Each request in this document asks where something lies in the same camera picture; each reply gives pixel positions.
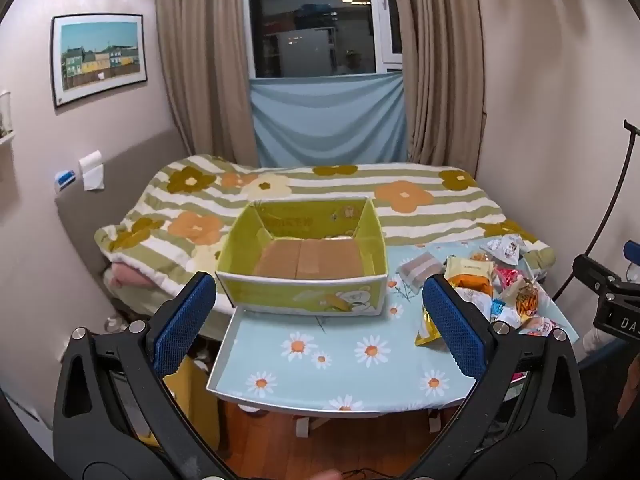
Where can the window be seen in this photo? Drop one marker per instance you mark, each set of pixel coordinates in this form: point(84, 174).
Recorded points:
point(310, 30)

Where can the light blue hanging cloth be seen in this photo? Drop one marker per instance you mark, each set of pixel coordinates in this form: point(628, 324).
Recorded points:
point(325, 120)

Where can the floral striped blanket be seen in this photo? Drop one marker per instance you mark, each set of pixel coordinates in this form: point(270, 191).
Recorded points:
point(210, 195)

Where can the white table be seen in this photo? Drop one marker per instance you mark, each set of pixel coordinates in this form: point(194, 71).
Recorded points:
point(260, 403)

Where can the blue and white holder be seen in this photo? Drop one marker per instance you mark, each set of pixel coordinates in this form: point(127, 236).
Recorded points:
point(65, 180)

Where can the person's right forearm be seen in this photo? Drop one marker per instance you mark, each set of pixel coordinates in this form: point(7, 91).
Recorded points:
point(629, 390)

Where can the framed picture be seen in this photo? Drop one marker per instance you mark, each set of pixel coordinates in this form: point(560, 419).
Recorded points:
point(97, 57)

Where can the pink pillow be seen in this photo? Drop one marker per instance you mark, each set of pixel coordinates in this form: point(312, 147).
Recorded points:
point(132, 276)

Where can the pile of snack packets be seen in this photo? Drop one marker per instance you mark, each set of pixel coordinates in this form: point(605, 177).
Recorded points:
point(500, 280)

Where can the pink snack packet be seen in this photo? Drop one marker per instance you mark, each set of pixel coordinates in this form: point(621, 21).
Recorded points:
point(507, 277)

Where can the daisy print tablecloth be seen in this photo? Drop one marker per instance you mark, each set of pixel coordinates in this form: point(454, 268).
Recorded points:
point(350, 355)

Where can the yellow snack packet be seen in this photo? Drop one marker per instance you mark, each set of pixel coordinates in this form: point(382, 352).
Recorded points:
point(427, 332)

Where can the grey striped snack packet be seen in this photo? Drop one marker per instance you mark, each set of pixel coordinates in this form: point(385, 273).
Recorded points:
point(419, 270)

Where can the beige curtain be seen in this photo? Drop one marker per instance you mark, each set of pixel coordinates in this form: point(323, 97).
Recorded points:
point(440, 70)
point(205, 60)

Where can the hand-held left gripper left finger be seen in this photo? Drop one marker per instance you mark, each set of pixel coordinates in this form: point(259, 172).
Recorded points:
point(182, 327)

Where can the yellow-green cardboard box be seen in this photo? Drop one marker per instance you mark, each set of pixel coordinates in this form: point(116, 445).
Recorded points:
point(305, 260)

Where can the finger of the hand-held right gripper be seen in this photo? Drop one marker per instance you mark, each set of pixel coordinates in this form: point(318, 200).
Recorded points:
point(595, 269)
point(632, 257)

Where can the grey padded headboard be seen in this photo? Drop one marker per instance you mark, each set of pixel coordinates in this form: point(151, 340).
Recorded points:
point(100, 200)

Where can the toilet paper roll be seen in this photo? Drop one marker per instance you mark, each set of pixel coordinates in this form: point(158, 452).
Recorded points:
point(92, 170)

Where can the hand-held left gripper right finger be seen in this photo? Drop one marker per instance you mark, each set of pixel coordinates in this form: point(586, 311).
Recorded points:
point(455, 330)

